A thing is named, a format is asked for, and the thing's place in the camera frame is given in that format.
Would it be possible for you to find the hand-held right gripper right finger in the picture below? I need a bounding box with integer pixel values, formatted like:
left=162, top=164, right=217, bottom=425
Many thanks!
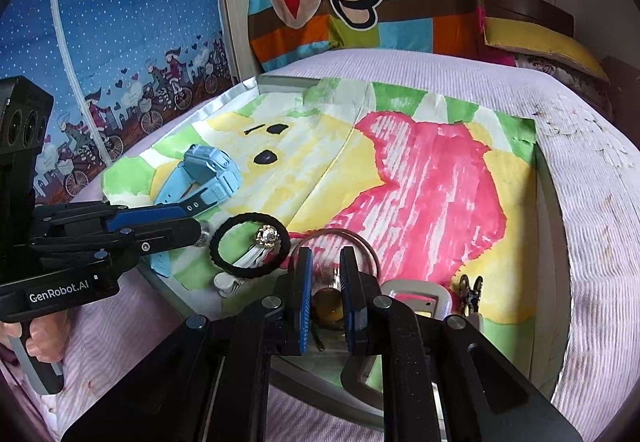
left=339, top=246, right=583, bottom=442

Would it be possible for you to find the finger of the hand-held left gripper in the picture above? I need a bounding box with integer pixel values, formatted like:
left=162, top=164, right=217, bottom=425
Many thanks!
left=32, top=192, right=207, bottom=234
left=30, top=217, right=202, bottom=269

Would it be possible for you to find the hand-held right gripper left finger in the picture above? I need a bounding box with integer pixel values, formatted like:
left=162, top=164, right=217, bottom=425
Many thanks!
left=60, top=247, right=315, bottom=442

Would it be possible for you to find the yellow bead cord necklace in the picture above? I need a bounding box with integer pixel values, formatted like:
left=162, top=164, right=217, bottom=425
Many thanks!
left=289, top=228, right=383, bottom=353

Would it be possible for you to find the black hair tie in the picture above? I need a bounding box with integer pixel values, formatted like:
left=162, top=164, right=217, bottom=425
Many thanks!
left=209, top=213, right=292, bottom=280

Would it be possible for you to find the white rhinestone hair clip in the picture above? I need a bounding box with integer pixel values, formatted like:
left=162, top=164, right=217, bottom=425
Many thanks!
left=214, top=226, right=280, bottom=298

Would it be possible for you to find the light blue wrist watch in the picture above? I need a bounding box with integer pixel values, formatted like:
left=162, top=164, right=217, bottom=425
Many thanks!
left=150, top=145, right=244, bottom=279

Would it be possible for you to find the black hair claw clip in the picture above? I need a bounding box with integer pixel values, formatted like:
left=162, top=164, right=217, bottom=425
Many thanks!
left=457, top=273, right=485, bottom=318

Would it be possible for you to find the silver shallow tray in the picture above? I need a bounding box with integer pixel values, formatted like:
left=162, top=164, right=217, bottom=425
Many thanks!
left=102, top=75, right=571, bottom=428

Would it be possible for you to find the person's left hand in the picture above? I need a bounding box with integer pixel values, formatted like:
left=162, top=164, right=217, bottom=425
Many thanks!
left=0, top=311, right=70, bottom=365

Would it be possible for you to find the painted paper sheet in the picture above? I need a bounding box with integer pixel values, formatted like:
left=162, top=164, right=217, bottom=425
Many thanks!
left=102, top=77, right=538, bottom=373

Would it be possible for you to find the blue dotted fabric wardrobe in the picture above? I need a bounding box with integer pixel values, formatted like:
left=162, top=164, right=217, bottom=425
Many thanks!
left=0, top=0, right=236, bottom=208

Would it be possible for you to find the light wooden cabinet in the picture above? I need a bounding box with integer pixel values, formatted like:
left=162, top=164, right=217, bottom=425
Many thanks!
left=212, top=0, right=266, bottom=86

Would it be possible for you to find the floral pillow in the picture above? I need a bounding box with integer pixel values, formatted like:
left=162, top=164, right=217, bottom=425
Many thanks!
left=515, top=52, right=613, bottom=118

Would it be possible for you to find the yellow pillow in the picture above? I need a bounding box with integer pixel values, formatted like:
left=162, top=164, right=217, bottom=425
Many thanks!
left=484, top=17, right=608, bottom=80

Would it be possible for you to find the brown wooden headboard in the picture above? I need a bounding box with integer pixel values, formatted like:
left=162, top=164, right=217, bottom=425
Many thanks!
left=481, top=0, right=576, bottom=36

